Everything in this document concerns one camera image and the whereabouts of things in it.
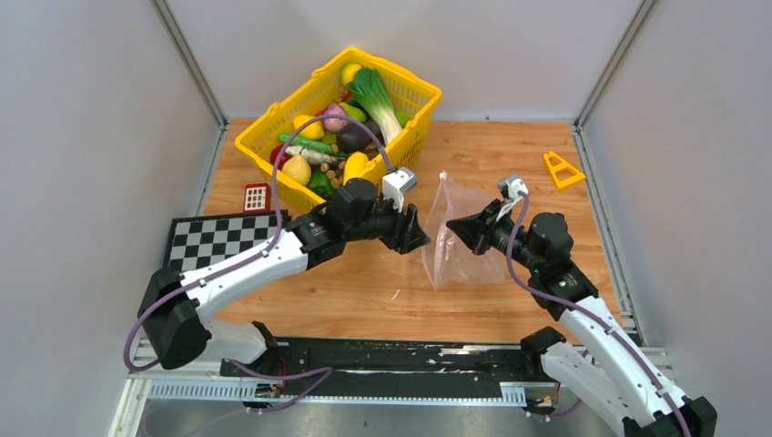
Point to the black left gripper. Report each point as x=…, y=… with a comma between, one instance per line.
x=407, y=235

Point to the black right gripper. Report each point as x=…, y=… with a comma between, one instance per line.
x=475, y=230

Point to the yellow plastic basket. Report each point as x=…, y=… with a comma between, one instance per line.
x=409, y=94

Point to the green white bok choy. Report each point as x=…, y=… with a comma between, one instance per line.
x=371, y=93

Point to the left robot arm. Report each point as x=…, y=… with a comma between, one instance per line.
x=178, y=310

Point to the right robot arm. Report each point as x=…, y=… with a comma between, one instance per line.
x=615, y=379

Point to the green bell pepper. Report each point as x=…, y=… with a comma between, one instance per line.
x=320, y=184

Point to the yellow triangle toy block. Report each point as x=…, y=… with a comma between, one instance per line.
x=562, y=173

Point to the dark purple eggplant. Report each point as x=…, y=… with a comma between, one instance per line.
x=352, y=138

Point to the green cucumber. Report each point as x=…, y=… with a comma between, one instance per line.
x=318, y=146

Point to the beige pear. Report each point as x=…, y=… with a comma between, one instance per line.
x=298, y=169

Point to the purple onion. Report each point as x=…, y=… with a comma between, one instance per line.
x=336, y=118

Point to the yellow lemon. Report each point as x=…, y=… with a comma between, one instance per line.
x=308, y=128

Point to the red window toy block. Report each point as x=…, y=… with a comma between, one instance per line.
x=257, y=198

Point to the yellow green lime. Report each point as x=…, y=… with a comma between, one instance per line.
x=348, y=73

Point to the black white checkerboard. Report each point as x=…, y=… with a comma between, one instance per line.
x=198, y=242

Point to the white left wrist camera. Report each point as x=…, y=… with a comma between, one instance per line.
x=396, y=185

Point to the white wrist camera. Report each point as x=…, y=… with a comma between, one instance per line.
x=512, y=189
x=396, y=185

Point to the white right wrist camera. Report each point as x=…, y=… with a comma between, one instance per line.
x=512, y=189

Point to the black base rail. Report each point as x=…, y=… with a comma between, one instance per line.
x=400, y=369

